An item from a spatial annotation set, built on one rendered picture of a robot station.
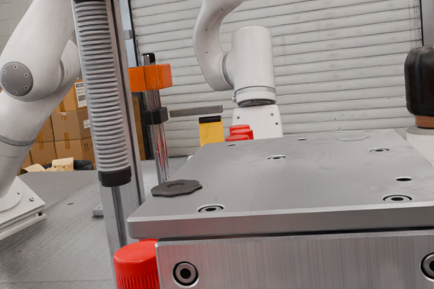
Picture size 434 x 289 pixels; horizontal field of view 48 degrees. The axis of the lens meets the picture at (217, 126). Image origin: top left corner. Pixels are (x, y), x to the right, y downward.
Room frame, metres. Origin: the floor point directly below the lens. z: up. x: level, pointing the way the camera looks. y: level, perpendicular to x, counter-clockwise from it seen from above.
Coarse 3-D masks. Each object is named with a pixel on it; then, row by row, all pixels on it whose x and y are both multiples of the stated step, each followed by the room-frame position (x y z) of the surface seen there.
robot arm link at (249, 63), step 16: (240, 32) 1.01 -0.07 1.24; (256, 32) 1.00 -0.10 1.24; (240, 48) 1.00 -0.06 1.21; (256, 48) 0.99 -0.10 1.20; (272, 48) 1.02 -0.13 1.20; (224, 64) 1.02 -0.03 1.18; (240, 64) 0.99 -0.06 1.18; (256, 64) 0.97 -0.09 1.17; (272, 64) 1.00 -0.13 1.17; (240, 80) 0.98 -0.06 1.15; (256, 80) 0.96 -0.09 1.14; (272, 80) 0.98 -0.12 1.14
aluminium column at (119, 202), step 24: (72, 0) 0.62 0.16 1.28; (120, 24) 0.65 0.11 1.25; (120, 48) 0.64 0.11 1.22; (120, 72) 0.62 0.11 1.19; (120, 96) 0.61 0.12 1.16; (96, 144) 0.62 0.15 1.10; (96, 168) 0.62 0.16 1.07; (120, 192) 0.61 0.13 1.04; (144, 192) 0.65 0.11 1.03; (120, 216) 0.62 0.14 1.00; (120, 240) 0.62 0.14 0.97
